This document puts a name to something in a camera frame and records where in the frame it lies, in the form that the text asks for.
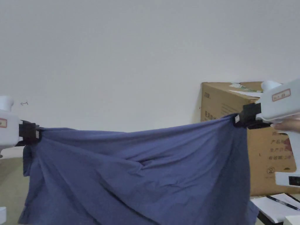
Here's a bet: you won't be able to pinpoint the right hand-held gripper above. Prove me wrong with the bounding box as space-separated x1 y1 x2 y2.
233 78 300 186

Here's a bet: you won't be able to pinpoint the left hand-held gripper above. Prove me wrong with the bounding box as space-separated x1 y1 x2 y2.
0 96 45 158

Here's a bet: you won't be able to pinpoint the dark blue shirt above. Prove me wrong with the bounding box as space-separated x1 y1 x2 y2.
17 113 260 225

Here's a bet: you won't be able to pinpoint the person's right hand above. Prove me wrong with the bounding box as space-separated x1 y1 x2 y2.
270 117 300 134

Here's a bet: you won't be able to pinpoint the brown cardboard carton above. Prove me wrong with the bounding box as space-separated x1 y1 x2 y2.
201 81 300 197

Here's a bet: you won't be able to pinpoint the bed with beige sheet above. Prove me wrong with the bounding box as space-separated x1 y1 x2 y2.
0 156 32 225

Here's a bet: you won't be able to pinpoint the white paper sheets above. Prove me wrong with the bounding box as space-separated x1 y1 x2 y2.
250 193 300 224

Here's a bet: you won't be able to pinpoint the black pen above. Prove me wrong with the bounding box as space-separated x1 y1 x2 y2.
267 195 300 211

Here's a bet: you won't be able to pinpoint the small white box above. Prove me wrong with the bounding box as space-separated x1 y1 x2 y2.
284 215 300 225

